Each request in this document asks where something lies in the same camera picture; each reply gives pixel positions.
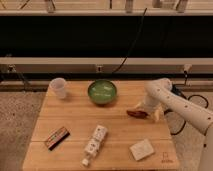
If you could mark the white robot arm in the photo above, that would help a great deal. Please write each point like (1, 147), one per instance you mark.
(160, 92)

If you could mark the white plastic bottle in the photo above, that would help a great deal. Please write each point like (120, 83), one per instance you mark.
(94, 144)

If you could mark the white sponge block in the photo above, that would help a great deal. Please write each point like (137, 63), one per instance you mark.
(142, 149)

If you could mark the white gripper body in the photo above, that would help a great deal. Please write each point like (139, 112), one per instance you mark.
(151, 107)

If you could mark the green bowl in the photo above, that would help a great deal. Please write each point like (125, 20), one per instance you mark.
(102, 92)

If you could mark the brown chocolate bar box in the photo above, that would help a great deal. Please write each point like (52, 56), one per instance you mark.
(57, 137)

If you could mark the grey metal rail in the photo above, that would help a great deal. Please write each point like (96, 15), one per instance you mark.
(108, 65)

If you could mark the translucent plastic cup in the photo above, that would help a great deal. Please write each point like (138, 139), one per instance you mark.
(58, 85)

